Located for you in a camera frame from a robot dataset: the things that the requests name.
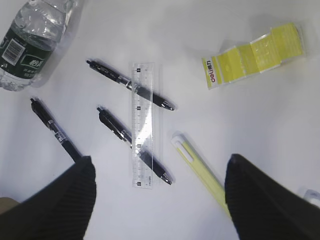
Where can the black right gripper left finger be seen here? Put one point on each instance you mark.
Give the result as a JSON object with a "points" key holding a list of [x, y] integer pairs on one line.
{"points": [[60, 211]]}

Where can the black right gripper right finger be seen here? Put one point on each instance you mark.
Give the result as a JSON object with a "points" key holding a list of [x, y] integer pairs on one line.
{"points": [[262, 209]]}

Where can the clear water bottle green label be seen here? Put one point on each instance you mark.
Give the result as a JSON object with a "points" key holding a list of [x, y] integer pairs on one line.
{"points": [[33, 35]]}

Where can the yellow waste paper wrapper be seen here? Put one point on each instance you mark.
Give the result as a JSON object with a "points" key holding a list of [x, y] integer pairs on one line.
{"points": [[282, 44]]}

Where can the yellow pen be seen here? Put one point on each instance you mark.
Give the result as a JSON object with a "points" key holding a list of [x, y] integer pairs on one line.
{"points": [[201, 169]]}

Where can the black pen middle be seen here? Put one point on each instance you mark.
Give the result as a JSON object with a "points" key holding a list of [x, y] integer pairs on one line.
{"points": [[123, 134]]}

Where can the black pen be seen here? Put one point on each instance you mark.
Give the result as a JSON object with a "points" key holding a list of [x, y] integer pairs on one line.
{"points": [[48, 120], [127, 82], [123, 134]]}

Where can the black pen lower left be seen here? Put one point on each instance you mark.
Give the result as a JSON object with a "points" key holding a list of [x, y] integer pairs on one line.
{"points": [[48, 120]]}

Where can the black pen upper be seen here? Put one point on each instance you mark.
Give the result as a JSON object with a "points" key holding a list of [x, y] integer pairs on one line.
{"points": [[127, 82]]}

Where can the clear plastic ruler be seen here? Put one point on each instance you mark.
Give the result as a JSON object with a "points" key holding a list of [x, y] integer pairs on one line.
{"points": [[142, 75]]}

